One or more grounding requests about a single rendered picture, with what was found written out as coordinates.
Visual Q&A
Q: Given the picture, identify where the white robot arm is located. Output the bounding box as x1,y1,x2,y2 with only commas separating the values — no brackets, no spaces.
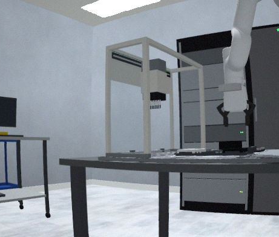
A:
218,0,261,92

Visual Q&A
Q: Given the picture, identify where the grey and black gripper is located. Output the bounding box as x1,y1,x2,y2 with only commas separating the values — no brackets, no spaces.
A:
217,85,256,127

